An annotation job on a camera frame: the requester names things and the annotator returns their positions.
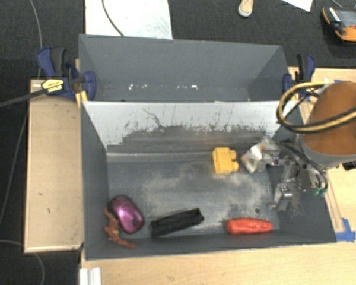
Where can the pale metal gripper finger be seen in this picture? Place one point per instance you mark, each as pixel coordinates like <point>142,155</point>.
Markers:
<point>256,159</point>
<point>283,197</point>

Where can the yellow toy block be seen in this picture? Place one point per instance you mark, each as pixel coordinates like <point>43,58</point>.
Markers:
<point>224,160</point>

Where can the red toy carrot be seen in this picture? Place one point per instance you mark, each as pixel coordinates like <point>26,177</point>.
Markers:
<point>249,226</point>

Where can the grey metal bin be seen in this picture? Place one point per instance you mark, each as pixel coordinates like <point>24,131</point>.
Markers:
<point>181,186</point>

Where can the black folded cloth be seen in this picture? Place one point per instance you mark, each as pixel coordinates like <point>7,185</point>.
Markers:
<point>176,222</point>

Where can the purple computer mouse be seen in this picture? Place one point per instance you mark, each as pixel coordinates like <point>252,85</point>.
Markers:
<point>127,214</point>

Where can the orange-brown toy figure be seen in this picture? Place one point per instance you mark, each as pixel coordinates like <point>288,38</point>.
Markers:
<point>114,231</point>

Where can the pale wood board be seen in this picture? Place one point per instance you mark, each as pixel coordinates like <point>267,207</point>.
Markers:
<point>55,171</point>

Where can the black cylinder on white bracket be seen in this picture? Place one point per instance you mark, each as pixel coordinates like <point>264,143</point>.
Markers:
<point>354,164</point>

